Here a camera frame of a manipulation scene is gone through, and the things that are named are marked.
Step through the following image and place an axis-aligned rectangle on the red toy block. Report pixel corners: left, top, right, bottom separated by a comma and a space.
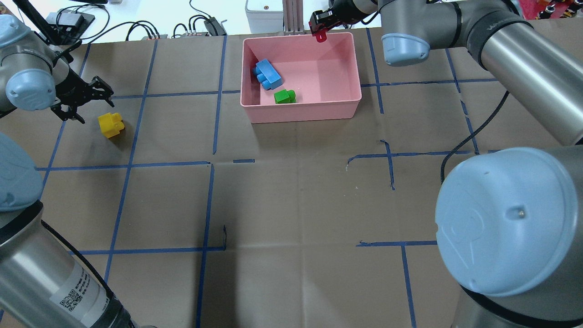
313, 29, 327, 43

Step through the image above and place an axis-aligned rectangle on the white square device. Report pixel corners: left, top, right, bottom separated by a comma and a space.
245, 0, 284, 34

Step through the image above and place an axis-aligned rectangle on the pink plastic box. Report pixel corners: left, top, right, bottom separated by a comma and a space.
240, 32, 362, 124

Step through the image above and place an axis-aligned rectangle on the brown paper table cover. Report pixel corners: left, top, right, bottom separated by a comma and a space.
0, 20, 583, 328

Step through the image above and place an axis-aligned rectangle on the yellow toy block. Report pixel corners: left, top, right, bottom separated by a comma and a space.
97, 113, 125, 138

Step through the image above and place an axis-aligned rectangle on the blue toy block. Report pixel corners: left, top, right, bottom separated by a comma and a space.
252, 59, 283, 91

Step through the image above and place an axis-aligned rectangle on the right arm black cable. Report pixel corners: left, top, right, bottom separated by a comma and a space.
440, 90, 511, 185

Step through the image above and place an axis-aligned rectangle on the black usb hub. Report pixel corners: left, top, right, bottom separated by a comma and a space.
204, 17, 227, 36

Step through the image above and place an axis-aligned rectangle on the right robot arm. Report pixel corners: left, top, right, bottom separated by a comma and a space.
308, 0, 582, 328

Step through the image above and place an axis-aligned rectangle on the aluminium frame post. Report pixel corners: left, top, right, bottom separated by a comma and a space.
282, 0, 305, 36

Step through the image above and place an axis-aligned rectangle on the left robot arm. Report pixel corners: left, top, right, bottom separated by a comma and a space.
0, 13, 138, 328

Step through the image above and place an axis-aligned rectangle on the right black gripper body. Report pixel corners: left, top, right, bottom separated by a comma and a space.
309, 2, 365, 35

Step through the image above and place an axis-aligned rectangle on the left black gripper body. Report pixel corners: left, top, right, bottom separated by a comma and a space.
50, 69, 114, 114

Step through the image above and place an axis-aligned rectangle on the green toy block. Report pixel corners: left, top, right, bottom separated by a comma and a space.
273, 89, 297, 104

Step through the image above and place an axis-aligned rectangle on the red parts tray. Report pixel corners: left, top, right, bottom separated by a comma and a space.
519, 0, 583, 21

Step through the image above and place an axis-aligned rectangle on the black box with cables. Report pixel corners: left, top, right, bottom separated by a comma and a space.
46, 9, 95, 38

